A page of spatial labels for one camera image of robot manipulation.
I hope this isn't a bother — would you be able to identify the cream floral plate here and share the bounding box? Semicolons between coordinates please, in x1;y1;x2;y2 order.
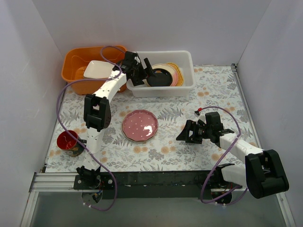
145;64;169;87

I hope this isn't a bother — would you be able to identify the black glossy plate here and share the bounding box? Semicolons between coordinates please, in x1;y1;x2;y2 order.
146;68;173;87

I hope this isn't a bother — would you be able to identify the woven bamboo tray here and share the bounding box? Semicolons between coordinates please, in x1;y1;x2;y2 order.
167;62;184;87

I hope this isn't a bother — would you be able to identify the maroon scalloped plate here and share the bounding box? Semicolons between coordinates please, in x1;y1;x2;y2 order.
121;110;159;142

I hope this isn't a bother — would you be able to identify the cream and pink plate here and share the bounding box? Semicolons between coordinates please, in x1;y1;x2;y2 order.
169;66;178;87

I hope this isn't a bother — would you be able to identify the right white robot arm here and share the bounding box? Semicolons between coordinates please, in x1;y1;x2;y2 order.
176;109;289;199

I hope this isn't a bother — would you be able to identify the clear plastic bin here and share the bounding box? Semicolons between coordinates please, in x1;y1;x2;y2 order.
126;51;196;97

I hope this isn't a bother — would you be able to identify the white rectangular dish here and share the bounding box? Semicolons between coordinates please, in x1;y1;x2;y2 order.
83;60;114;79

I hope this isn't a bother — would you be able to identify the floral table mat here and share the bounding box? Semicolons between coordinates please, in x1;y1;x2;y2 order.
45;65;261;172

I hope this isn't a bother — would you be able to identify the orange plastic tub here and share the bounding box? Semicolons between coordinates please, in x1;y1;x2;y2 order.
61;45;128;96

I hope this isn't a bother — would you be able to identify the red lacquer cup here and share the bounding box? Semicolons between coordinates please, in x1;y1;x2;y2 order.
56;131;84;157

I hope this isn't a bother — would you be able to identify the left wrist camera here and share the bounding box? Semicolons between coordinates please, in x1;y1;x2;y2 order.
134;51;141;63

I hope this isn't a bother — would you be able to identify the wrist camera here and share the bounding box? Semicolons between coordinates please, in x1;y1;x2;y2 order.
134;51;141;63
194;108;206;123

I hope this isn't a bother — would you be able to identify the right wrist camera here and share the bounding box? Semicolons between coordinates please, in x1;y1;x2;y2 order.
194;108;206;123

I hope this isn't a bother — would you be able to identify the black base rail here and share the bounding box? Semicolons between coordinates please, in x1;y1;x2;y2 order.
73;170;242;199

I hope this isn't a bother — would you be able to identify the aluminium frame rail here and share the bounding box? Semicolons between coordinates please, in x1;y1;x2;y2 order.
29;173;77;192

